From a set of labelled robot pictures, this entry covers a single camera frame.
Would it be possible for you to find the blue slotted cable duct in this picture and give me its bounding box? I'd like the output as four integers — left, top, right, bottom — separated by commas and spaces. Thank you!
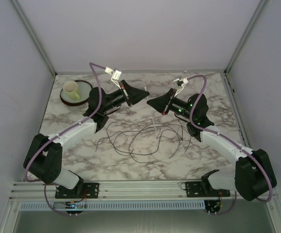
20, 200, 205, 211

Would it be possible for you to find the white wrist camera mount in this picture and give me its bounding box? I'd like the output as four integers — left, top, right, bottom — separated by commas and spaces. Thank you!
105, 67, 122, 89
174, 78, 189, 97

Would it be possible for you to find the black thin wire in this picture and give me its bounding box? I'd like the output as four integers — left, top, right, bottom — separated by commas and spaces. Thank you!
106, 121, 212, 165

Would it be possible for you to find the translucent white zip tie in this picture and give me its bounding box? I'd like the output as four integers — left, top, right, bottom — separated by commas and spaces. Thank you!
144, 86, 158, 137

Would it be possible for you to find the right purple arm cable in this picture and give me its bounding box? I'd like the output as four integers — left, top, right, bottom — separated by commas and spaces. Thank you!
185, 74, 276, 216

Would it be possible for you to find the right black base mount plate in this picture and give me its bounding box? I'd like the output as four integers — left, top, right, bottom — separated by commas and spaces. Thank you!
184, 181, 231, 198

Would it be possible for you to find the white plate with dark rim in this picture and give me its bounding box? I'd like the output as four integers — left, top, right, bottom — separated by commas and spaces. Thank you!
60, 80, 93, 106

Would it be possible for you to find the yellow-green mug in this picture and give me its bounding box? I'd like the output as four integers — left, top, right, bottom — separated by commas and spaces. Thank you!
63, 81, 81, 100

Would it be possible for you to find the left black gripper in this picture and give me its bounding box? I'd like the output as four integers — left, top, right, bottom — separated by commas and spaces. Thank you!
101, 80, 150, 113

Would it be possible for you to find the purple thin wire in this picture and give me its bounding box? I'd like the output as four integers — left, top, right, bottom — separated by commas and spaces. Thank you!
94, 122, 187, 152

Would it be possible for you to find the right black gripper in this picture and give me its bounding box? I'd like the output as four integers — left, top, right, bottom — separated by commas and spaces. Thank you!
147, 88, 195, 120

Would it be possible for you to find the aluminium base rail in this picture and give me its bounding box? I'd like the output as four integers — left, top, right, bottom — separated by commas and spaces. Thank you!
10, 178, 277, 202

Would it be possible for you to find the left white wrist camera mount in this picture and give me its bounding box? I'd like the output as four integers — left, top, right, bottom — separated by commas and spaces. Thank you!
105, 67, 122, 89

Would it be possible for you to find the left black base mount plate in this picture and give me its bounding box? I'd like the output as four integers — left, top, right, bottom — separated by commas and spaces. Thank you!
55, 182, 99, 199

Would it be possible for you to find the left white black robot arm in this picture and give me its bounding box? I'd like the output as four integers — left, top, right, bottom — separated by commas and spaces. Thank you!
23, 80, 149, 196

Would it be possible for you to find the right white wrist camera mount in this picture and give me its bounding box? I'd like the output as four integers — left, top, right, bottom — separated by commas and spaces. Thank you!
174, 78, 189, 97

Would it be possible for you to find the aluminium frame post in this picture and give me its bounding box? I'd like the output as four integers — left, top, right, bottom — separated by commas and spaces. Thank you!
10, 0, 57, 77
224, 0, 270, 77

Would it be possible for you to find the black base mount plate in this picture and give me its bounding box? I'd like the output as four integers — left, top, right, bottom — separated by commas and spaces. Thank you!
184, 181, 231, 198
55, 182, 99, 199

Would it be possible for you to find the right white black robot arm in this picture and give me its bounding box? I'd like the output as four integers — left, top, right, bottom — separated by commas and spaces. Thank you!
147, 88, 277, 201

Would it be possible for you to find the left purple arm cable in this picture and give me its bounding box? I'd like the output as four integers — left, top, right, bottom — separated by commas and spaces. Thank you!
23, 62, 107, 216

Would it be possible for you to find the right aluminium frame post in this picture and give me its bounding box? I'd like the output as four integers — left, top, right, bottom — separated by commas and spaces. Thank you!
224, 0, 270, 77

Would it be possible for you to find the left aluminium frame post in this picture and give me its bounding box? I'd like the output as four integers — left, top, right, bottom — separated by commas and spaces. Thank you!
10, 0, 57, 77

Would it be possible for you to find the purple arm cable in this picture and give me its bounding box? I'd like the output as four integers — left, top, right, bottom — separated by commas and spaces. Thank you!
23, 62, 107, 216
185, 74, 276, 216

